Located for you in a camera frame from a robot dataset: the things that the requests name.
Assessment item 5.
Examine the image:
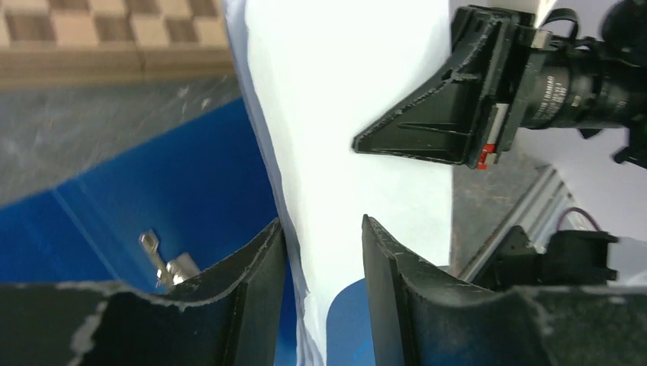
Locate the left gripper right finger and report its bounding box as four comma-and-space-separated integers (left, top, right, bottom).
362, 216, 646, 365

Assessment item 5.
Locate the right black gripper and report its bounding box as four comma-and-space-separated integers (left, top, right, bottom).
352, 1, 646, 169

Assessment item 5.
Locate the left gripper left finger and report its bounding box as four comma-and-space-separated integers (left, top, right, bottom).
1, 220, 287, 365

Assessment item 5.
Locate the blue folder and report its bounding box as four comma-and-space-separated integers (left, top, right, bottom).
0, 97, 378, 366

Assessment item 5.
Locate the white paper stack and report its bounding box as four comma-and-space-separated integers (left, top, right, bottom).
223, 1, 452, 365

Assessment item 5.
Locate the metal folder clip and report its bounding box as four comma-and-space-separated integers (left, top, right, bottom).
138, 230, 201, 292

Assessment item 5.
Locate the wooden chessboard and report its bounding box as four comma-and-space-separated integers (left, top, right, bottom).
1, 0, 233, 88

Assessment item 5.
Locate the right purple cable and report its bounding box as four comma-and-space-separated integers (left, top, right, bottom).
555, 206, 600, 233

